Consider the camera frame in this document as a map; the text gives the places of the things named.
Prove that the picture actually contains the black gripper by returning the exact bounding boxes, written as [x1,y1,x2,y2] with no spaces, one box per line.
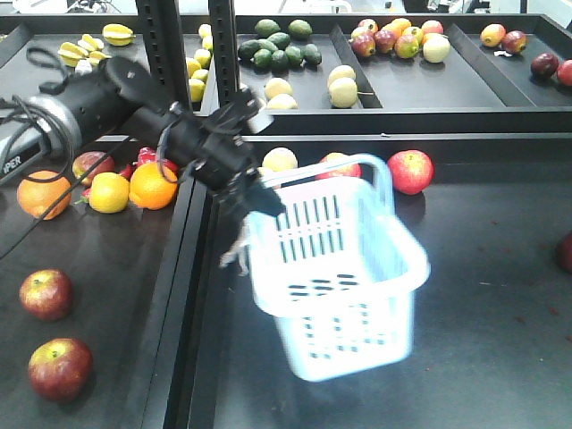
[157,88,285,217]

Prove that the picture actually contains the light blue plastic basket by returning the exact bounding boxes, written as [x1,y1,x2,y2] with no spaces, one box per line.
[220,154,430,382]

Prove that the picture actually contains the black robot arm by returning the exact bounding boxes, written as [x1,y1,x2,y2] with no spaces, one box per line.
[1,56,285,216]

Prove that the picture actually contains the red apple beside basket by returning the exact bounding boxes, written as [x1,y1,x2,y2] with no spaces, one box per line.
[315,152,362,180]

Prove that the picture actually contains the red bell pepper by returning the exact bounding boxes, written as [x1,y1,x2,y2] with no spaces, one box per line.
[135,147,179,172]

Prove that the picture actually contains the large orange right group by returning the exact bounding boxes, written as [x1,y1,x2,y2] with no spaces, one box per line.
[129,163,178,210]

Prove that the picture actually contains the red chili pepper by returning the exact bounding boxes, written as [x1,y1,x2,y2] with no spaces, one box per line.
[76,164,133,204]

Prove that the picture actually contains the yellow apple right group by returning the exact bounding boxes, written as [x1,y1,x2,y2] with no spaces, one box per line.
[88,172,130,214]

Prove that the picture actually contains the red apple behind yellow apple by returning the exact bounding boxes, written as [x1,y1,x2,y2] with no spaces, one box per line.
[71,151,115,188]

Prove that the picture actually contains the white garlic bulb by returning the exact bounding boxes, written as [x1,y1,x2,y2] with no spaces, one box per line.
[74,59,94,75]

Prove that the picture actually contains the black wooden produce stand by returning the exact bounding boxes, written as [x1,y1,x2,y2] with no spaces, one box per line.
[1,14,571,428]

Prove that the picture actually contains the orange with navel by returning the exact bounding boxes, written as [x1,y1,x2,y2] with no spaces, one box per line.
[16,170,71,219]

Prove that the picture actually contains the red apple right tray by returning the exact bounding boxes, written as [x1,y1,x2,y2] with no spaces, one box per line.
[387,150,434,196]

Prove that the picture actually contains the red apple near front upper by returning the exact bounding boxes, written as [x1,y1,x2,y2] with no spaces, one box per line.
[19,268,74,322]

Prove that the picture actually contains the red apple near front lower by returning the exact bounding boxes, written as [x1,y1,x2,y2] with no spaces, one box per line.
[28,338,93,402]

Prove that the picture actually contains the black upright post left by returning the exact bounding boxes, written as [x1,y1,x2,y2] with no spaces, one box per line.
[135,0,192,109]

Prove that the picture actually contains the black upright post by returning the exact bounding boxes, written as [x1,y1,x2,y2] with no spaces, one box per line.
[135,0,192,109]
[208,0,240,106]

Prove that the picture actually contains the black upright post right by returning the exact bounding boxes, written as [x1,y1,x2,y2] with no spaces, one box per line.
[208,0,240,106]

